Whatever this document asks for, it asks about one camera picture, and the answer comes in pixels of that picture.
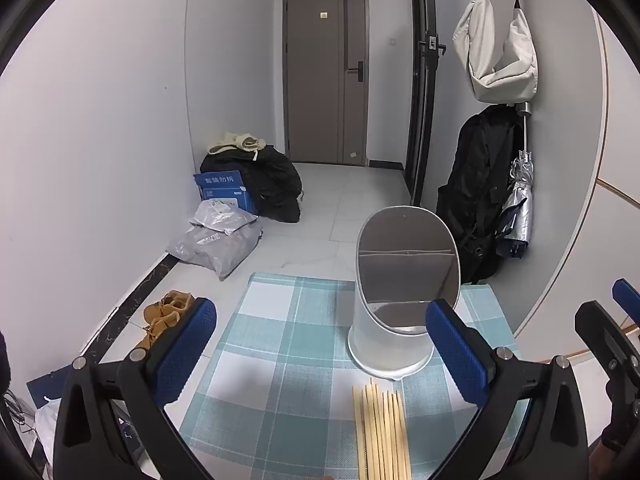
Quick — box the large grey mailer bag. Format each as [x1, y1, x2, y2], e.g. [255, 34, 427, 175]
[166, 221, 264, 281]

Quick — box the white divided utensil holder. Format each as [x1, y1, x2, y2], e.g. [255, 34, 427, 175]
[347, 205, 461, 381]

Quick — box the bundle of wooden chopsticks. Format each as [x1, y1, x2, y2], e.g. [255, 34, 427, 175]
[352, 382, 412, 480]

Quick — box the brown entrance door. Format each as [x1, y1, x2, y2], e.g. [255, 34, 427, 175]
[282, 0, 371, 166]

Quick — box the flat dark blue box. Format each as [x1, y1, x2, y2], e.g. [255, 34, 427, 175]
[25, 364, 73, 408]

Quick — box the black duffel bag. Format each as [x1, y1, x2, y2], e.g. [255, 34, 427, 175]
[200, 144, 303, 224]

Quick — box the white plastic bag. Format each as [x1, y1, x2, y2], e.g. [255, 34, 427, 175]
[34, 400, 62, 463]

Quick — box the teal plaid mat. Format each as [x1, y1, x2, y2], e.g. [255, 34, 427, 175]
[177, 272, 531, 480]

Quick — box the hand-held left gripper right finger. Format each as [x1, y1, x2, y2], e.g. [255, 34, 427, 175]
[425, 299, 591, 480]

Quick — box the black backpack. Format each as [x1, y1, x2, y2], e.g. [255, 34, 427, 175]
[435, 105, 524, 285]

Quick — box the blue cardboard box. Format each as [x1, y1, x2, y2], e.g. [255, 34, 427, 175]
[193, 170, 257, 216]

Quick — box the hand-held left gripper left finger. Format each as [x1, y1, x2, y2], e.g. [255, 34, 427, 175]
[52, 297, 218, 480]

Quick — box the silver folding umbrella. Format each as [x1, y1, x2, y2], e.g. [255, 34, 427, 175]
[496, 150, 536, 259]

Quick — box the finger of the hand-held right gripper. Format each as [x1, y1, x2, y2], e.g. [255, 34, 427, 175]
[574, 300, 640, 393]
[612, 278, 640, 322]

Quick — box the small wrinkled grey mailer bag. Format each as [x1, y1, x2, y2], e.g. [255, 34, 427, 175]
[190, 199, 259, 234]

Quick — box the white fabric shoulder bag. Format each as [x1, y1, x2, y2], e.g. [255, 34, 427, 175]
[452, 0, 503, 73]
[467, 7, 539, 104]

